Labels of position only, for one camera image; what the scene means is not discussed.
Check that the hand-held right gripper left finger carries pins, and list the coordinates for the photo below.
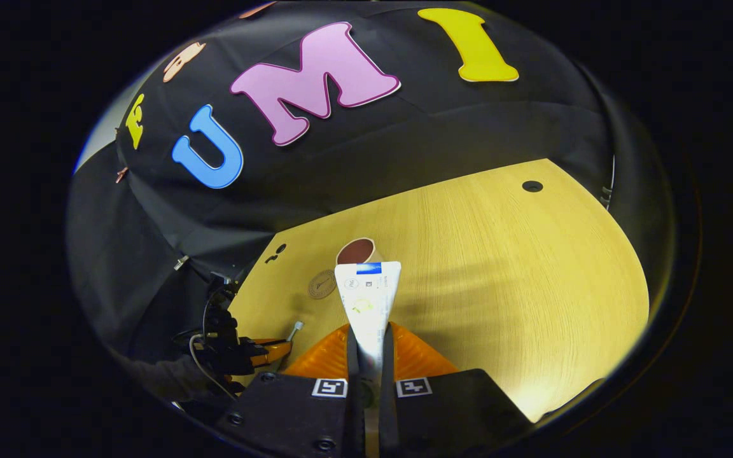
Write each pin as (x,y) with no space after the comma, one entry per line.
(352,394)

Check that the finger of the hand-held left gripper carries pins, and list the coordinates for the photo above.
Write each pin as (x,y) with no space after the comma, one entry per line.
(274,355)
(268,341)

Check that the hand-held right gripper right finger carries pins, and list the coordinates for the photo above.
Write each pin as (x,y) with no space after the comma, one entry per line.
(389,394)

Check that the pale green toothbrush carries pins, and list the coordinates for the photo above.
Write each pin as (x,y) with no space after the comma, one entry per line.
(294,329)

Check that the round brown coaster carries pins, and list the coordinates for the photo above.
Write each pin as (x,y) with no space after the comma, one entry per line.
(322,284)

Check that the white toothpaste tube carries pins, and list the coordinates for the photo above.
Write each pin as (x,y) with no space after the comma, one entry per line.
(368,299)

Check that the beige cup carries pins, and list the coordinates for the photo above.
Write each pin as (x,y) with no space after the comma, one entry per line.
(357,251)

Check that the wooden desktop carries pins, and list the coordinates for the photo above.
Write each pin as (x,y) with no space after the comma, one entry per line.
(500,267)

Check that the metal cloth clip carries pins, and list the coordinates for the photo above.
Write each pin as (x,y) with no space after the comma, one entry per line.
(181,262)

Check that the red cloth clip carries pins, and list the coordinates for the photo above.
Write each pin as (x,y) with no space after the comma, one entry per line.
(121,173)

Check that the black backdrop cloth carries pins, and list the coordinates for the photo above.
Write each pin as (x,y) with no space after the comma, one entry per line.
(404,140)

